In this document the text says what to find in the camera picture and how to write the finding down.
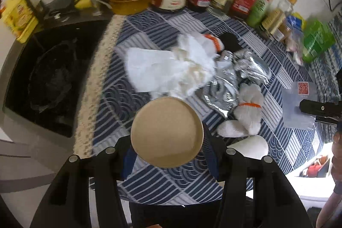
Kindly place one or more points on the small brown jar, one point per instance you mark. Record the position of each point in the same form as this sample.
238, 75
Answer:
282, 32

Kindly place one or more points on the clear plastic packet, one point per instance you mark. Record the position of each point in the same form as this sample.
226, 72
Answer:
294, 45

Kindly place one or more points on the small seasoning bottle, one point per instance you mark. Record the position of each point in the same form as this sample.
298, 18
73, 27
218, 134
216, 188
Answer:
271, 23

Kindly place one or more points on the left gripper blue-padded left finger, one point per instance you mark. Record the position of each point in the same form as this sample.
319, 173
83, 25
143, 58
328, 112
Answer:
129, 157

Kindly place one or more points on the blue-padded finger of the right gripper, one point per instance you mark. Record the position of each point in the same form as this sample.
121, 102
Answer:
327, 109

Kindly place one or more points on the green tea bottle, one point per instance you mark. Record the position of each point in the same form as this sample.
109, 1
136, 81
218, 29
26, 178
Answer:
257, 12

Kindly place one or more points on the ethnic pattern blue cloth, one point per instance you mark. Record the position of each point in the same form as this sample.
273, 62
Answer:
327, 65

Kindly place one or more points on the black sock ball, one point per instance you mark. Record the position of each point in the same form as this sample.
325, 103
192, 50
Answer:
230, 43

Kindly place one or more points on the silver foil roll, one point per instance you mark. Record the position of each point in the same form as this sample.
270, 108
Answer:
246, 65

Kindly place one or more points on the person's right forearm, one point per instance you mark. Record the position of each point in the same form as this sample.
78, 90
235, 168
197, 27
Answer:
330, 214

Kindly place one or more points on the yellow dish soap bottle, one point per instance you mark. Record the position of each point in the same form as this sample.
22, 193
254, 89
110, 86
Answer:
19, 19

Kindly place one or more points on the blue yellow packet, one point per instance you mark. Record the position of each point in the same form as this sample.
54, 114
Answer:
296, 21

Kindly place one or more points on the silver foil bag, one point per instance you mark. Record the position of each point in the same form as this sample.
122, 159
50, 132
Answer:
221, 92

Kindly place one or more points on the black trash bag bin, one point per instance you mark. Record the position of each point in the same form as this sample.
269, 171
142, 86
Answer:
55, 81

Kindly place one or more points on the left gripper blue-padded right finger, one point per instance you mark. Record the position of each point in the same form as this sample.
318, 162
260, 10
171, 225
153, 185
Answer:
213, 148

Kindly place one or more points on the yellow sponge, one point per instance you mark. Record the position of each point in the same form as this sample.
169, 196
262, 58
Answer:
82, 4

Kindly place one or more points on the black kitchen sink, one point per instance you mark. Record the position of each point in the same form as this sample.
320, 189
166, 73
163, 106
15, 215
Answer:
83, 26

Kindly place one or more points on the white paper cup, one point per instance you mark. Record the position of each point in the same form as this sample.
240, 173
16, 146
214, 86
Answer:
254, 147

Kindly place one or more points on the white tissue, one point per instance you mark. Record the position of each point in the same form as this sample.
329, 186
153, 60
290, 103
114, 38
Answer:
177, 72

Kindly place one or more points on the white sock orange band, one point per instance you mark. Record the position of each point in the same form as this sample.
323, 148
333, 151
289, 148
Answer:
211, 44
247, 114

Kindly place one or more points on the green snack bag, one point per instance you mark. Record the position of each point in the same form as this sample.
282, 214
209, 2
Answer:
317, 39

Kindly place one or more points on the person's right hand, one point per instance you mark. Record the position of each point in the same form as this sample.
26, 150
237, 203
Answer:
337, 157

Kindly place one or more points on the steel soap dispenser pump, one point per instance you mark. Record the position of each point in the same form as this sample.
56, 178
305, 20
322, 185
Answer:
97, 5

